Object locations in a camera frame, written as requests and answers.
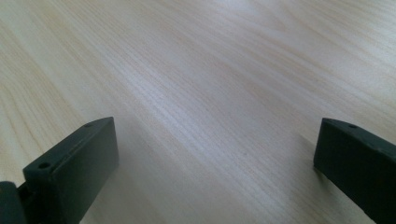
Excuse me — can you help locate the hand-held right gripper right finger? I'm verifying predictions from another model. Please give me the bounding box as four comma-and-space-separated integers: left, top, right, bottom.
313, 117, 396, 224

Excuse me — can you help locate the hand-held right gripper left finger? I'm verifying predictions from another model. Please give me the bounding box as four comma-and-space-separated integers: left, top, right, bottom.
21, 117, 120, 224

